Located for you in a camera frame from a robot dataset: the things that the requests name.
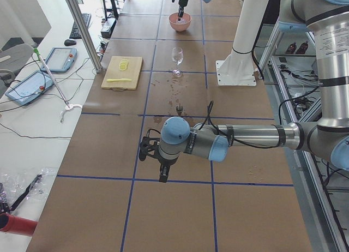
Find steel double jigger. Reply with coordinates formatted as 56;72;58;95
176;104;184;116

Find clear wine glass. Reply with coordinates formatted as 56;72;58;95
172;47;184;77

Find pink bowl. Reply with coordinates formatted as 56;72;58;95
169;13;191;32

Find bamboo cutting board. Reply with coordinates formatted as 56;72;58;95
101;56;143;90

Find yellow plastic knife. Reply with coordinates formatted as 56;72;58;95
106;78;132;82

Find black keyboard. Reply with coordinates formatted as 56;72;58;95
69;13;92;40

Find silver reacher grabber stick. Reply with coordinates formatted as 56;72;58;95
33;48;82;123

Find black computer mouse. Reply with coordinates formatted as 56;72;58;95
64;39;76;46

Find blue teach pendant far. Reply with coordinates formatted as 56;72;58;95
45;47;77;73

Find blue teach pendant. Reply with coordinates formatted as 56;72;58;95
45;47;77;73
5;70;53;106

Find clear plastic bag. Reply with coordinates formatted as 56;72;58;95
1;167;58;207

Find blue teach pendant near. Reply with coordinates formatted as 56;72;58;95
5;70;53;106

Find red cylinder bottle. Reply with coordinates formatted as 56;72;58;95
1;213;37;237

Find grey office chair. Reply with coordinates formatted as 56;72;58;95
1;44;34;76

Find white pedestal column base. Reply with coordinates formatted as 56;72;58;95
216;0;269;86

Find aluminium frame post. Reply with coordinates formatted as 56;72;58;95
65;0;103;73

